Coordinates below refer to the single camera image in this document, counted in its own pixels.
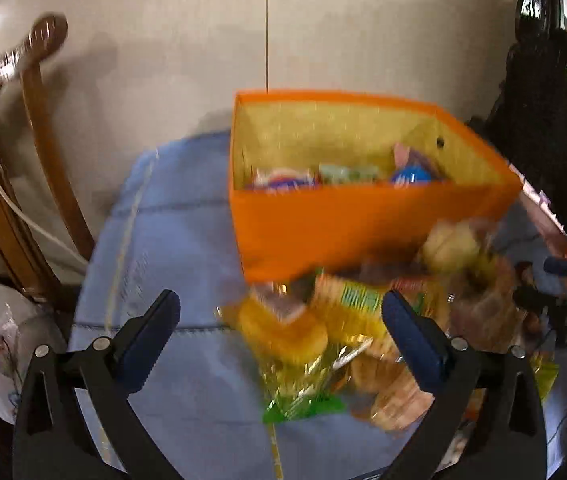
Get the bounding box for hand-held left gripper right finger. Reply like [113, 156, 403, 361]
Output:
[381, 289, 549, 480]

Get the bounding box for white cable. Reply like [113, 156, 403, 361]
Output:
[0, 115, 89, 267]

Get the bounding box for green snack packet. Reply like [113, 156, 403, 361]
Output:
[317, 162, 382, 185]

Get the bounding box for pink snack packet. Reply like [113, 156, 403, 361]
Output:
[392, 142, 445, 172]

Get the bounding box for pile of snack packets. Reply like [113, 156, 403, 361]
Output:
[216, 217, 561, 433]

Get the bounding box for wooden chair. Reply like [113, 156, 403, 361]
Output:
[0, 14, 97, 306]

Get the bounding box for red white blue snack packet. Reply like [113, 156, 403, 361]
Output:
[252, 167, 320, 191]

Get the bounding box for blue quilted cloth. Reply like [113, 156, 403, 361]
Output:
[71, 130, 567, 480]

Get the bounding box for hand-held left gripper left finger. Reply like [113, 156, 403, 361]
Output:
[12, 289, 182, 480]

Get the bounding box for blue round snack packet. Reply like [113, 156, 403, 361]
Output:
[390, 165, 437, 189]

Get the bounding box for orange storage box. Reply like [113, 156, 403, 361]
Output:
[228, 89, 524, 283]

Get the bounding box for person's black printed clothing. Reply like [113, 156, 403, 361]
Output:
[468, 0, 567, 261]

